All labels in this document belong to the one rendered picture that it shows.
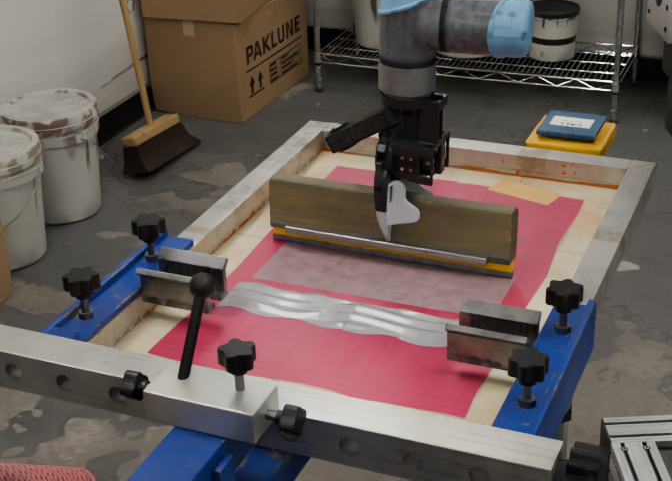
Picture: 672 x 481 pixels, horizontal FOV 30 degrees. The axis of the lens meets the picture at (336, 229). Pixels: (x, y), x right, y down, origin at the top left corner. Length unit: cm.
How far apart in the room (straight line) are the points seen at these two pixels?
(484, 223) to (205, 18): 317
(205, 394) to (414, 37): 57
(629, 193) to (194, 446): 87
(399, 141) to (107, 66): 318
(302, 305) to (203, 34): 323
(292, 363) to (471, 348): 22
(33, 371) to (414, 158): 56
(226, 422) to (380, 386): 29
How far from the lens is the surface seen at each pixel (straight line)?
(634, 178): 193
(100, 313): 158
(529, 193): 195
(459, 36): 158
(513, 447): 124
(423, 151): 164
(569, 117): 220
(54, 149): 405
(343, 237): 174
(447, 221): 169
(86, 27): 463
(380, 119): 166
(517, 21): 157
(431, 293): 167
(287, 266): 175
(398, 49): 160
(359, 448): 128
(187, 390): 127
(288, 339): 158
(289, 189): 177
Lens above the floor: 177
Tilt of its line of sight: 26 degrees down
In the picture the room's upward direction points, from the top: 2 degrees counter-clockwise
